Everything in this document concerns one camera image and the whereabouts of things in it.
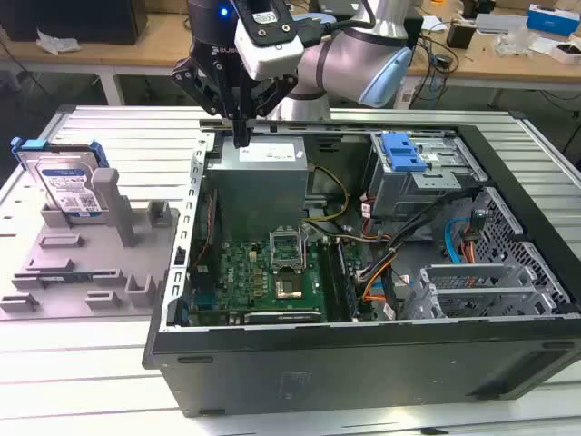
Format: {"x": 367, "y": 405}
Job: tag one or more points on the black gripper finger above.
{"x": 277, "y": 93}
{"x": 195, "y": 84}

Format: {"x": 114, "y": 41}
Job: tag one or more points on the hard disk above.
{"x": 68, "y": 181}

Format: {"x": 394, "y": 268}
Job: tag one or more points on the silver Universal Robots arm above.
{"x": 345, "y": 59}

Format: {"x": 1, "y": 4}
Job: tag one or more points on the grey metal disk bay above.
{"x": 472, "y": 271}

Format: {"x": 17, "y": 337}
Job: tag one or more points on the wooden desk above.
{"x": 159, "y": 47}

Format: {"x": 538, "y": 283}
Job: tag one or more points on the grey power supply unit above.
{"x": 258, "y": 195}

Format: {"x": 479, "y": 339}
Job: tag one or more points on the white label tag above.
{"x": 406, "y": 97}

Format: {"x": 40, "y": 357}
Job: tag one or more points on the large black box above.
{"x": 72, "y": 20}

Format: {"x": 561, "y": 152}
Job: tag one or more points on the blue plastic cage latch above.
{"x": 401, "y": 156}

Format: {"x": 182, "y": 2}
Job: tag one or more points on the white plastic bag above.
{"x": 56, "y": 44}

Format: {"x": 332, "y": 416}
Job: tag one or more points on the grey metal drive cage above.
{"x": 408, "y": 191}

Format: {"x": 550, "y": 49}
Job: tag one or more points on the green motherboard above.
{"x": 245, "y": 281}

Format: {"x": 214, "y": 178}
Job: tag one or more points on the small black cube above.
{"x": 460, "y": 36}

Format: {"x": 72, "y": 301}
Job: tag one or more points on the black RAM slot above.
{"x": 327, "y": 281}

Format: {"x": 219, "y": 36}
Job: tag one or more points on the CPU socket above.
{"x": 290, "y": 288}

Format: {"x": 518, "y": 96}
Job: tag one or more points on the installed RAM stick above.
{"x": 347, "y": 281}

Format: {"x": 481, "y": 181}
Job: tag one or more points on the grey parts rack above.
{"x": 91, "y": 272}

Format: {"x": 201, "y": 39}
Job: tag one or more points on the black graphics card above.
{"x": 281, "y": 317}

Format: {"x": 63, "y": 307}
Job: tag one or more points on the flat grey box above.
{"x": 499, "y": 22}

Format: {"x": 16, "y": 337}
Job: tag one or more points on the spare RAM stick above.
{"x": 59, "y": 278}

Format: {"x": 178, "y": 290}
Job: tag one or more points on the clear plastic bag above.
{"x": 510, "y": 45}

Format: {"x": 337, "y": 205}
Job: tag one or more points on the blue cardboard box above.
{"x": 554, "y": 20}

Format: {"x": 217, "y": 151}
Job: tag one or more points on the black PC case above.
{"x": 318, "y": 377}

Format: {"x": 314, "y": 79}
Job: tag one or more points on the white tray with black part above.
{"x": 563, "y": 54}

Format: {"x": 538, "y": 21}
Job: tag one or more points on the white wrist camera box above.
{"x": 272, "y": 59}

